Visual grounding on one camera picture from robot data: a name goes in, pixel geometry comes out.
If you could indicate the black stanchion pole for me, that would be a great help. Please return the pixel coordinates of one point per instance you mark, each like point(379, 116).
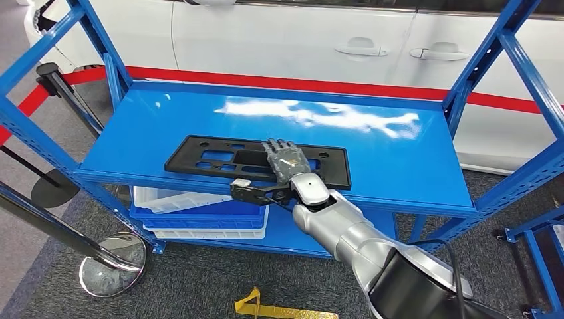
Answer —
point(55, 191)

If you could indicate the blue wheeled shelf rack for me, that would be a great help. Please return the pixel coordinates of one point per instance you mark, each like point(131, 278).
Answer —
point(528, 229)

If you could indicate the red barrier belt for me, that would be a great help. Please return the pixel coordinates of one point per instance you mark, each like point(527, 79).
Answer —
point(264, 81)

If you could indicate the blue plastic bin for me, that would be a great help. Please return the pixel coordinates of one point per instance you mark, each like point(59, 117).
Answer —
point(211, 218)

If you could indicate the white car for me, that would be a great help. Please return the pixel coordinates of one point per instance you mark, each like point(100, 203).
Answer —
point(264, 39)

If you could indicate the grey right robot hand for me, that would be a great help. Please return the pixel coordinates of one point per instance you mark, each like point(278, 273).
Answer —
point(288, 163)

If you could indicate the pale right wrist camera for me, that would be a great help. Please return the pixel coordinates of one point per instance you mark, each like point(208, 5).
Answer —
point(251, 193)

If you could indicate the black plastic licence plate bracket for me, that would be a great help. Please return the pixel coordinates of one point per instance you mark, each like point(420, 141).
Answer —
point(180, 160)

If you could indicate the blue metal shelf rack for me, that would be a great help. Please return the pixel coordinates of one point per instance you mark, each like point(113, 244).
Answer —
point(396, 158)

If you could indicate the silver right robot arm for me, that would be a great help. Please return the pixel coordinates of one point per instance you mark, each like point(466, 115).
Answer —
point(352, 229)

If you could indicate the chrome stanchion post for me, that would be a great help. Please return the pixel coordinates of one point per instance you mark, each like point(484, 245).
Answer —
point(50, 77)
point(114, 268)

